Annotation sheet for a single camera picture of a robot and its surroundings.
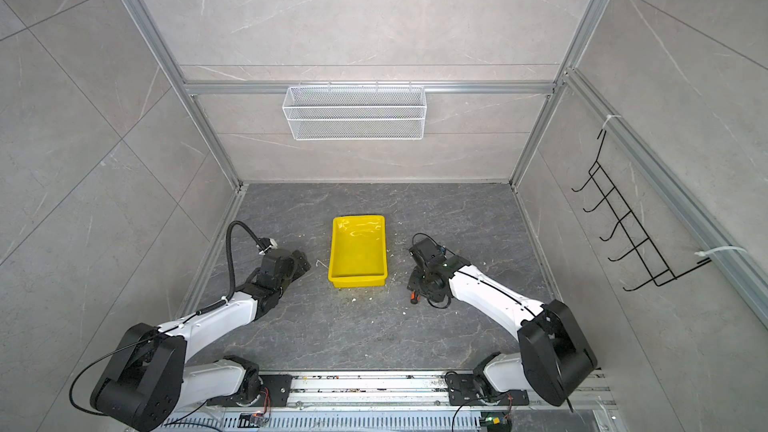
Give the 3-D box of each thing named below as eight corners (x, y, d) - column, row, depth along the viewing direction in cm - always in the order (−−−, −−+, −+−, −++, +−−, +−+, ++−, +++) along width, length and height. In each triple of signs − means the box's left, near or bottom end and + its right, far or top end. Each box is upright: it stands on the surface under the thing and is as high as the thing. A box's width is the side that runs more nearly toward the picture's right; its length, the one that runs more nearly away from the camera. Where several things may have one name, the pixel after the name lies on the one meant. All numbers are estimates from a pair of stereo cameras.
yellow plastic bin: (327, 289, 93) (323, 279, 87) (337, 225, 109) (334, 213, 103) (386, 290, 93) (386, 279, 87) (387, 226, 109) (386, 213, 103)
